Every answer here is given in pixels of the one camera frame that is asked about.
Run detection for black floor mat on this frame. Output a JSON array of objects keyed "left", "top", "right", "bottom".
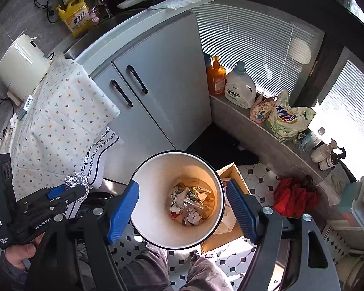
[{"left": 186, "top": 130, "right": 260, "bottom": 166}]

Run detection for teal plastic basket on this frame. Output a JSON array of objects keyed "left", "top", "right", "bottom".
[{"left": 337, "top": 176, "right": 364, "bottom": 228}]

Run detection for cream air fryer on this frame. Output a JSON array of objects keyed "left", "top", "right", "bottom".
[{"left": 0, "top": 34, "right": 49, "bottom": 105}]

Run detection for small pink bottle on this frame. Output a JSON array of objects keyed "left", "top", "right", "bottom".
[{"left": 88, "top": 8, "right": 100, "bottom": 26}]

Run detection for person's right leg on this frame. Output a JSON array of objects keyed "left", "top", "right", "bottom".
[{"left": 186, "top": 251, "right": 234, "bottom": 291}]

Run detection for person's left hand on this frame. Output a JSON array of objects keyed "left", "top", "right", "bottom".
[{"left": 4, "top": 236, "right": 45, "bottom": 276}]

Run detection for grey cabinet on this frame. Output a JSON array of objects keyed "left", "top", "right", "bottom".
[{"left": 64, "top": 6, "right": 213, "bottom": 185}]

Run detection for pile of crumpled wrappers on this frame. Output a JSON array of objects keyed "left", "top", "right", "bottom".
[{"left": 169, "top": 182, "right": 214, "bottom": 226}]

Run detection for red cloth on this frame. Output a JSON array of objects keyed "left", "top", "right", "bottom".
[{"left": 273, "top": 177, "right": 320, "bottom": 219}]

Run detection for cardboard box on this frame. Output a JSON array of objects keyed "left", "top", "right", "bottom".
[{"left": 200, "top": 163, "right": 252, "bottom": 253}]

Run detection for pink printed packet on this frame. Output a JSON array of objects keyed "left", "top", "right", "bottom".
[{"left": 249, "top": 92, "right": 276, "bottom": 125}]

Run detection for person's left leg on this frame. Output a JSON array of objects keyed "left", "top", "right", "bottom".
[{"left": 118, "top": 242, "right": 170, "bottom": 291}]

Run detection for narrow window blinds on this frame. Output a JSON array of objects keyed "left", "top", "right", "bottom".
[{"left": 318, "top": 59, "right": 364, "bottom": 146}]

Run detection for person's left forearm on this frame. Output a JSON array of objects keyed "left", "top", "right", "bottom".
[{"left": 0, "top": 258, "right": 29, "bottom": 291}]

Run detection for green and white detergent bag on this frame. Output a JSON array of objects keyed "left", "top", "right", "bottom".
[{"left": 267, "top": 89, "right": 317, "bottom": 143}]

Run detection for black cabinet handle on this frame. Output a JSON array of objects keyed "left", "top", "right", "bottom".
[
  {"left": 127, "top": 65, "right": 149, "bottom": 94},
  {"left": 111, "top": 80, "right": 134, "bottom": 108}
]

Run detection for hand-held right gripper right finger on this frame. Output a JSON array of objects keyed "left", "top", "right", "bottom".
[{"left": 225, "top": 181, "right": 343, "bottom": 291}]

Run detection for orange pump bottle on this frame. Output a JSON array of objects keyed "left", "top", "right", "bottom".
[{"left": 206, "top": 55, "right": 227, "bottom": 96}]

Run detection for clear plastic bottle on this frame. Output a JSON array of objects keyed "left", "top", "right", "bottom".
[{"left": 299, "top": 127, "right": 326, "bottom": 154}]

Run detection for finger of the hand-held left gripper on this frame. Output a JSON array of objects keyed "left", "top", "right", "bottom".
[
  {"left": 17, "top": 184, "right": 67, "bottom": 213},
  {"left": 47, "top": 185, "right": 89, "bottom": 222}
]

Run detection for white trash bin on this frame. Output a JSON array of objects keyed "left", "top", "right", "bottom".
[{"left": 129, "top": 151, "right": 225, "bottom": 251}]

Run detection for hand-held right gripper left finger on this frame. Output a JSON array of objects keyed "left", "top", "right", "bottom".
[{"left": 24, "top": 181, "right": 140, "bottom": 291}]

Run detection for floral tablecloth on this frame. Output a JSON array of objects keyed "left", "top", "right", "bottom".
[{"left": 1, "top": 57, "right": 122, "bottom": 201}]

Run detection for foil ball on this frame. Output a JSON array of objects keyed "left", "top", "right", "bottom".
[{"left": 63, "top": 171, "right": 88, "bottom": 190}]

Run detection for translucent plastic bag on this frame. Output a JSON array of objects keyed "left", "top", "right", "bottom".
[{"left": 214, "top": 206, "right": 237, "bottom": 235}]

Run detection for person's leg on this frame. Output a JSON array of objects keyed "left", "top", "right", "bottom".
[
  {"left": 186, "top": 251, "right": 234, "bottom": 291},
  {"left": 118, "top": 242, "right": 170, "bottom": 291}
]

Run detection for wide window blinds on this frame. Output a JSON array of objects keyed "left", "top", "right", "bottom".
[{"left": 194, "top": 4, "right": 325, "bottom": 97}]

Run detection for yellow dish soap bottle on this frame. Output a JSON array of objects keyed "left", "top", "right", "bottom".
[{"left": 55, "top": 0, "right": 91, "bottom": 38}]

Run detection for barcode label strip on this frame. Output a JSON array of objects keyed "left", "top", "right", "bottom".
[{"left": 17, "top": 95, "right": 34, "bottom": 121}]

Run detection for white bottle with dark pump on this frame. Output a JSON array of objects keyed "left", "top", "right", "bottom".
[{"left": 318, "top": 147, "right": 346, "bottom": 171}]

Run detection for white laundry detergent jug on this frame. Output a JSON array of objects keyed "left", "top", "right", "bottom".
[{"left": 224, "top": 61, "right": 257, "bottom": 109}]

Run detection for white cloth with black embroidery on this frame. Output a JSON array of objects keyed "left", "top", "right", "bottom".
[{"left": 65, "top": 126, "right": 123, "bottom": 219}]

